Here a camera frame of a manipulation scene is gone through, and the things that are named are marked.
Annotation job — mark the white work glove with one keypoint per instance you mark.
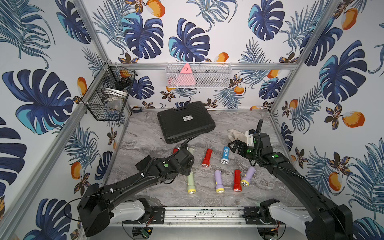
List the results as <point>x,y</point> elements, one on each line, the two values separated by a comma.
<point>237,135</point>

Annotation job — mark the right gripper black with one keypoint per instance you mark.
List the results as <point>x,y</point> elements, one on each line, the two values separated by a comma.
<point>242,146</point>

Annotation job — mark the red flashlight front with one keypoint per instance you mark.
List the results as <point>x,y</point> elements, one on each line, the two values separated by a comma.
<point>237,187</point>

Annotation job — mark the black wire basket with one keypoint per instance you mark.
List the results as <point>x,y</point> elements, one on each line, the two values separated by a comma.
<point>109,93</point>

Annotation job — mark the pink triangle item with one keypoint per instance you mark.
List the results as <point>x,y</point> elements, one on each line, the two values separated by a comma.
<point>185,77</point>

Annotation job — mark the small black box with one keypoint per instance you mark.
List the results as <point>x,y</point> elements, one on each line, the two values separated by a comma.
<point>144,164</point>

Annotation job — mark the purple flashlight right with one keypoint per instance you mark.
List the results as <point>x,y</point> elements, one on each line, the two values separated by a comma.
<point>246,180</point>

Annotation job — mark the dark tape roll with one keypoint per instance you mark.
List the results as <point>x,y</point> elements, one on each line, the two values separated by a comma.
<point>137,109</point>

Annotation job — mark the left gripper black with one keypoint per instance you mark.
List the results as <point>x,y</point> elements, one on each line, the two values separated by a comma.
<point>186,154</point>

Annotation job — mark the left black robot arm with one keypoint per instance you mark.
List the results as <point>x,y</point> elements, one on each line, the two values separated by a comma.
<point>96,205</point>

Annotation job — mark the purple flashlight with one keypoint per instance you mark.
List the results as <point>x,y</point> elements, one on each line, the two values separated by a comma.
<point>246,180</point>
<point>218,180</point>

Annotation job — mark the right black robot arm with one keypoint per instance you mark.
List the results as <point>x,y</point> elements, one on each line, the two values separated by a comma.
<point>322,220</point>

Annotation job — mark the clear wall shelf basket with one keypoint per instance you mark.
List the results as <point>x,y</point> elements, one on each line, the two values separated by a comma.
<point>207,75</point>

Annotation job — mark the black plastic tool case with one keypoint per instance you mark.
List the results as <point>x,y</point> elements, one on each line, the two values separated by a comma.
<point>186,122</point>

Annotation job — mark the green flashlight front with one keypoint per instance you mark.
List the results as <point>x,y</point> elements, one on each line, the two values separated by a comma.
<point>191,189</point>

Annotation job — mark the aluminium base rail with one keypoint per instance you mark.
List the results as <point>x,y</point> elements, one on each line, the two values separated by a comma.
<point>132,214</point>

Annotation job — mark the purple flashlight front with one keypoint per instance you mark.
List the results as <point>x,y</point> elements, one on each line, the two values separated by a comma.
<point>218,180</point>

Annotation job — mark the blue flashlight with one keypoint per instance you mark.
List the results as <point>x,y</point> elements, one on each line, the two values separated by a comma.
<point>225,156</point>

